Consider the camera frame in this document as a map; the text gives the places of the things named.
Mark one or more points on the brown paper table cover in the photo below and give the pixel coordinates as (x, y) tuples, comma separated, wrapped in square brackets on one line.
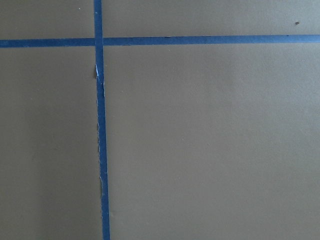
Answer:
[(159, 119)]

